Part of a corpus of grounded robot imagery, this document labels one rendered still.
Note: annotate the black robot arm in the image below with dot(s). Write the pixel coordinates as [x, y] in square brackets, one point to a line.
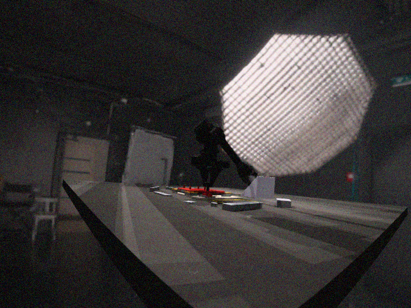
[208, 137]

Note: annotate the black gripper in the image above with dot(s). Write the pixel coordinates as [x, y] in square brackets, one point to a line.
[216, 165]

